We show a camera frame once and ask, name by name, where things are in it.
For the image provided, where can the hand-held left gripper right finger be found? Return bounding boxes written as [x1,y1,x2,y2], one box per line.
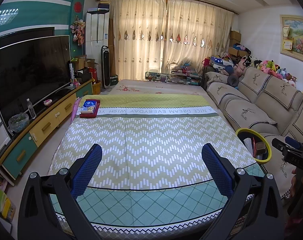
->
[202,144,284,240]

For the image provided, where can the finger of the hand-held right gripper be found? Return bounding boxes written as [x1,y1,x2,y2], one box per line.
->
[285,136,303,151]
[272,138,292,155]

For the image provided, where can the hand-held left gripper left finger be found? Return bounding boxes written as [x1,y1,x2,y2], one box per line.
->
[18,144,102,240]

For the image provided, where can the yellow-rimmed dark blue bin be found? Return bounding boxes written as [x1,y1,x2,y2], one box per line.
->
[235,128,272,165]

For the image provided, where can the brown small box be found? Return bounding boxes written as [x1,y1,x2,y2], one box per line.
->
[257,142,267,157]

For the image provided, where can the beige sofa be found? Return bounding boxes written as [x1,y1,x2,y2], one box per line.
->
[203,66,303,198]

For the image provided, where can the red tray with blue box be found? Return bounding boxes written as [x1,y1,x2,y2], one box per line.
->
[79,99,101,118]

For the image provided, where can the green and yellow TV cabinet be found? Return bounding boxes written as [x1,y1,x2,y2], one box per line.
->
[0,79,97,180]

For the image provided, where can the pink cloth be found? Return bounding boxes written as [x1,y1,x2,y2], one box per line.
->
[71,97,82,122]

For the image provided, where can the green chevron printed tablecloth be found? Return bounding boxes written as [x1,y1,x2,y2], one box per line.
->
[48,94,266,230]

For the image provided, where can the row of plush toys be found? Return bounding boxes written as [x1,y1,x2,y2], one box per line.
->
[247,55,298,88]

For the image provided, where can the dark neck pillow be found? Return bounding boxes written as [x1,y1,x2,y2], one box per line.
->
[227,74,239,87]

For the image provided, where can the clear water bottle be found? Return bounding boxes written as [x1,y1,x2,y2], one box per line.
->
[26,98,37,120]

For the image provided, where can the plastic bag with greens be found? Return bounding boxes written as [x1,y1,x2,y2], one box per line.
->
[8,112,30,133]

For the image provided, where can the pile of books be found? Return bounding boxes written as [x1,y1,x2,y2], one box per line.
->
[0,165,17,220]

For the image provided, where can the green box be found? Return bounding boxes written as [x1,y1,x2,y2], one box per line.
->
[109,73,120,87]

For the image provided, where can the white drawer unit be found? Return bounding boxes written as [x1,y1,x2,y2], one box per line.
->
[0,102,12,160]

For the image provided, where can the red bag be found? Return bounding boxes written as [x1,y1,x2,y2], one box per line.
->
[88,67,98,83]

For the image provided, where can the glass coffee table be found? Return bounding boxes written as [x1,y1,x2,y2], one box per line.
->
[144,69,204,87]

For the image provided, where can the framed flower painting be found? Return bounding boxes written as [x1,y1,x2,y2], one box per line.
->
[280,14,303,62]

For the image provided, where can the blue starred bag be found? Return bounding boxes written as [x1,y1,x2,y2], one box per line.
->
[209,57,228,72]

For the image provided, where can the black tower fan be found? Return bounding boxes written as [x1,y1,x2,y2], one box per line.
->
[101,45,113,90]

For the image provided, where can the open cardboard boxes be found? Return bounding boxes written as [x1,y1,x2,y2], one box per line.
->
[75,55,99,70]

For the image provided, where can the large black television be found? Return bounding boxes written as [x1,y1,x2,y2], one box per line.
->
[0,35,71,130]

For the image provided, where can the stack of cardboard boxes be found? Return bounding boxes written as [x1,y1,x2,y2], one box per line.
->
[228,30,249,58]

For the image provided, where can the white standing air conditioner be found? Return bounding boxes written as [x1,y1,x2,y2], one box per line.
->
[86,9,109,82]

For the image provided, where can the artificial flower bunch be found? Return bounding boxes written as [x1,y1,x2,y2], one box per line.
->
[70,16,85,46]

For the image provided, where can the cream embroidered curtains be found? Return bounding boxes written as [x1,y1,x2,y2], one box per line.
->
[109,0,234,80]

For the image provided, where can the black wall-mounted screen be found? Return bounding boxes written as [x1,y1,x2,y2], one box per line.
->
[0,27,55,48]

